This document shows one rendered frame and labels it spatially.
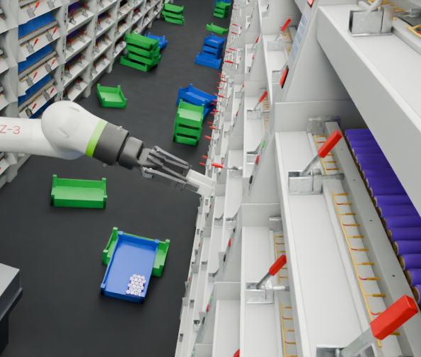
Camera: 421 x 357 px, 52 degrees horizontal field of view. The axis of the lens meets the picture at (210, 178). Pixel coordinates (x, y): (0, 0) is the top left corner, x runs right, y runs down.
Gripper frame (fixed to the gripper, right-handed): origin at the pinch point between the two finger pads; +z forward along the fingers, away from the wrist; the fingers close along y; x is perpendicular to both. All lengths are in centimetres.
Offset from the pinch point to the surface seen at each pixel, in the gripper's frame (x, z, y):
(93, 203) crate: -105, -30, -110
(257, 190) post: 18.6, 5.3, 25.4
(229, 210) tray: -8.4, 12.0, -7.6
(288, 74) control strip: 38.6, 0.2, 22.4
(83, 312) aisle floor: -105, -11, -37
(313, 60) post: 42.7, 1.8, 25.4
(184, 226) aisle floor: -98, 23, -112
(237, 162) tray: -7.6, 13.5, -35.0
